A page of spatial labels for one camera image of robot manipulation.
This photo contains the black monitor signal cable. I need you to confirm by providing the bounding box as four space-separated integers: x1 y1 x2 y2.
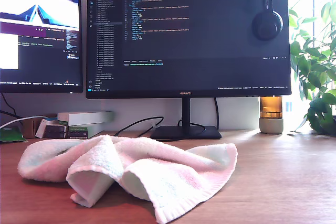
177 118 206 133

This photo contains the pink white checked tea towel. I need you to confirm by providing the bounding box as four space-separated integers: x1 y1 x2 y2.
17 134 238 224

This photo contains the white green small box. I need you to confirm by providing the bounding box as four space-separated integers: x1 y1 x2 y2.
68 123 106 139

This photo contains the long white box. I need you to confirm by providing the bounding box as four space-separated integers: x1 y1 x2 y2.
57 111 114 126

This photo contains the black desk cable with plug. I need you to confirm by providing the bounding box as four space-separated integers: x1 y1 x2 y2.
112 115 165 138

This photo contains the green leafy houseplant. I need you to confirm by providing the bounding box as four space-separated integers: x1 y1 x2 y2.
288 0 336 135

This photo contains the black monitor with purple window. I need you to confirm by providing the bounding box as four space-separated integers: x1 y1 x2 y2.
0 0 83 94

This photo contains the black monitor power cable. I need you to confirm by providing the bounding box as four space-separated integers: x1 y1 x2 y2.
213 97 221 130

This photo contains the thin black wall cable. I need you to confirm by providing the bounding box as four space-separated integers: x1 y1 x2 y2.
0 93 24 120

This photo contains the black over-ear headphones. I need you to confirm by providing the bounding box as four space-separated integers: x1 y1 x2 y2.
250 0 284 41

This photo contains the green foil packet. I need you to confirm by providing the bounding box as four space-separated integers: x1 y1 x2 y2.
0 126 28 143

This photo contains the brown cardboard box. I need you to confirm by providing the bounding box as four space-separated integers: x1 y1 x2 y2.
21 118 44 138

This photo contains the dark brown small box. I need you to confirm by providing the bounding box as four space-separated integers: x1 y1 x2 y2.
44 125 69 138

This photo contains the white cable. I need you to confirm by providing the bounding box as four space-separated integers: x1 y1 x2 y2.
0 115 49 130

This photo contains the amber glass lamp grey base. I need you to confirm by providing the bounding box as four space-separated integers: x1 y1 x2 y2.
259 95 285 134

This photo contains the black Huawei computer monitor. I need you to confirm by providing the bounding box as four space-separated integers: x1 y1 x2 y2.
85 0 292 141

